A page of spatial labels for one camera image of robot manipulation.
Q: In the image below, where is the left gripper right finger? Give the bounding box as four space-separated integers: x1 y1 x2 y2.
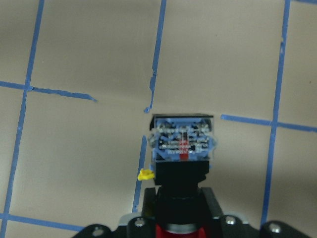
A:
202 187 222 219

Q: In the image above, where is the red emergency stop button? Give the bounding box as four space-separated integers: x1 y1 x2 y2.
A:
138 113 216 238

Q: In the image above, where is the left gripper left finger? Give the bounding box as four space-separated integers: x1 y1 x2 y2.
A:
142 187 156 219

